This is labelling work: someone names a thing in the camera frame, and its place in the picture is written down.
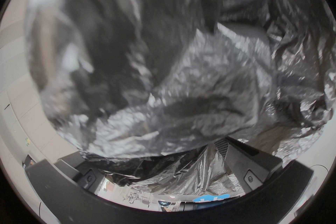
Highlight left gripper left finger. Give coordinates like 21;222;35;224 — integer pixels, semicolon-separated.
54;151;106;195

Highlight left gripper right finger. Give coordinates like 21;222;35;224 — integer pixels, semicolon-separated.
214;136;284;193

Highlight black plastic bag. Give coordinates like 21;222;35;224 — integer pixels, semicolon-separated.
24;0;336;196

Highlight beige floor cabinet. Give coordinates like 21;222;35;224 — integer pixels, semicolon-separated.
0;14;79;166

